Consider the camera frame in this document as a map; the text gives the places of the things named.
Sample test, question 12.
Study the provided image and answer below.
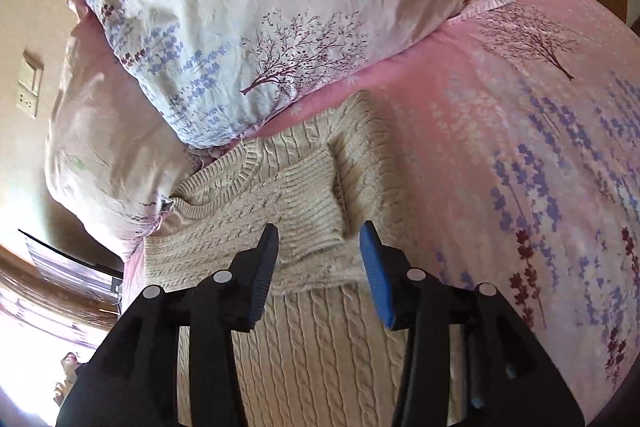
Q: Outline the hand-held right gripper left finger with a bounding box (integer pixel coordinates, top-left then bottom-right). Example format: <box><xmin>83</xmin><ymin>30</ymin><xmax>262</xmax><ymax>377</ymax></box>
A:
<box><xmin>56</xmin><ymin>223</ymin><xmax>280</xmax><ymax>427</ymax></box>

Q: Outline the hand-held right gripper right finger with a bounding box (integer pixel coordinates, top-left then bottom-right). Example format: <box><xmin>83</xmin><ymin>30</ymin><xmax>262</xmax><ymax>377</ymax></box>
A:
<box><xmin>359</xmin><ymin>221</ymin><xmax>586</xmax><ymax>427</ymax></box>

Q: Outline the cream cable-knit sweater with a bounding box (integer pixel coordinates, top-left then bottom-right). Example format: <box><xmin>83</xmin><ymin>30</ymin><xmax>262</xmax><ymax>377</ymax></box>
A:
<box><xmin>142</xmin><ymin>90</ymin><xmax>468</xmax><ymax>427</ymax></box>

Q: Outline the pink floral bed sheet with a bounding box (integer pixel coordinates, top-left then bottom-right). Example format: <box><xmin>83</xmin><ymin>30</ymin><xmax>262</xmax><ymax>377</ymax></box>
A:
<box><xmin>120</xmin><ymin>0</ymin><xmax>640</xmax><ymax>427</ymax></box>

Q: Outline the wooden bedside furniture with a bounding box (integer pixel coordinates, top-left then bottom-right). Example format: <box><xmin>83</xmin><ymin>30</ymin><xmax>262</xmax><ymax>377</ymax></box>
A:
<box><xmin>0</xmin><ymin>229</ymin><xmax>126</xmax><ymax>350</ymax></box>

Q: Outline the pale pink pillow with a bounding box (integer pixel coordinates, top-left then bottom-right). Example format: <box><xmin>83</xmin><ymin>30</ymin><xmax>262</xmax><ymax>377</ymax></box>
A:
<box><xmin>44</xmin><ymin>0</ymin><xmax>216</xmax><ymax>253</ymax></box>

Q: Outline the white floral pillow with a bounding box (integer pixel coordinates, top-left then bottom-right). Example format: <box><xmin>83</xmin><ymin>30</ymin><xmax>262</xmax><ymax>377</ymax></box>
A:
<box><xmin>82</xmin><ymin>0</ymin><xmax>518</xmax><ymax>148</ymax></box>

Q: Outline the wall switch and socket panel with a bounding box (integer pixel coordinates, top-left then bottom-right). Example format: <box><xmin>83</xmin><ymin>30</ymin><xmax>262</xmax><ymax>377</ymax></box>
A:
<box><xmin>15</xmin><ymin>49</ymin><xmax>46</xmax><ymax>120</ymax></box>

